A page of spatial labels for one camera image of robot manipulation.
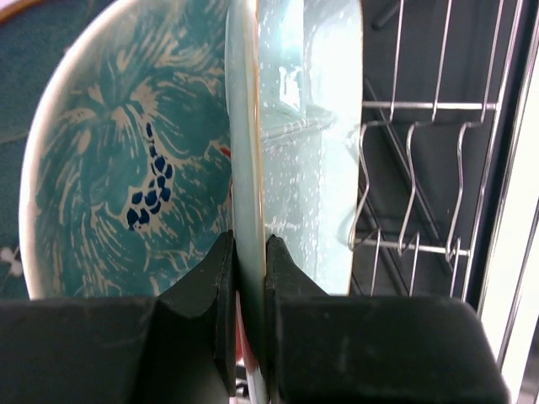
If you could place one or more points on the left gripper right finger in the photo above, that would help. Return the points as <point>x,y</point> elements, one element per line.
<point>383,349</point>

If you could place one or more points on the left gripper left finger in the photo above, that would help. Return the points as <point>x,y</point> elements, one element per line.
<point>105,336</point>

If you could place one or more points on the red and teal round plate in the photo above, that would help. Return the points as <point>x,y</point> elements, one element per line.
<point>179,202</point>

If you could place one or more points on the light teal divided rectangular plate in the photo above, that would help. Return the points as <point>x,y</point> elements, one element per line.
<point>293,72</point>

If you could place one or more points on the round dark teal plate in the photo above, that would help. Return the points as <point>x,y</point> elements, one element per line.
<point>25,105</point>

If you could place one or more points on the black drip tray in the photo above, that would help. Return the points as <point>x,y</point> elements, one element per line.
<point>421,63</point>

